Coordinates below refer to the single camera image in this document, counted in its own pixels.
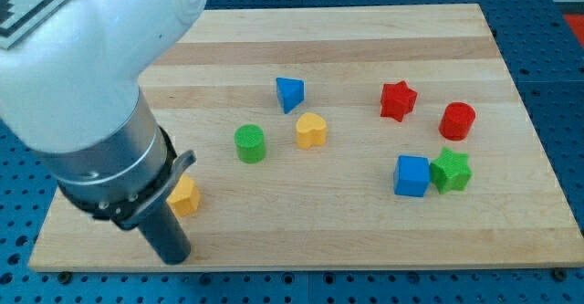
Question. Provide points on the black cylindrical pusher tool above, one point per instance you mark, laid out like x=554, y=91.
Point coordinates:
x=165, y=235

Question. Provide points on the yellow heart block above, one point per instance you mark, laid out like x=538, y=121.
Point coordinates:
x=312, y=130

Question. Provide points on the yellow hexagon block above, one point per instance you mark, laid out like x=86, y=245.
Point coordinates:
x=185, y=197

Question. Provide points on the red cylinder block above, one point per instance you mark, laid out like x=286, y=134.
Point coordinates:
x=457, y=121

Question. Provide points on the blue triangle block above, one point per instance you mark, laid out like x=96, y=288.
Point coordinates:
x=290, y=93

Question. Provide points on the green star block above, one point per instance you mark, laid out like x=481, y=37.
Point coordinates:
x=450, y=171

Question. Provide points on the green cylinder block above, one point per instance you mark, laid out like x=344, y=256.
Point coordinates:
x=250, y=143

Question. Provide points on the red star block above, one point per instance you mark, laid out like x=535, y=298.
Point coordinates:
x=397, y=100

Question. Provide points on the fiducial marker tag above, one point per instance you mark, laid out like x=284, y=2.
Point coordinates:
x=21, y=17

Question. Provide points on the wooden board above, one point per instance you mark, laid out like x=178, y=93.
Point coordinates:
x=332, y=207

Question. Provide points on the blue cube block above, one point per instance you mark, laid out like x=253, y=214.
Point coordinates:
x=411, y=176

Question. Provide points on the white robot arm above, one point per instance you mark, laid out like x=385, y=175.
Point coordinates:
x=70, y=93

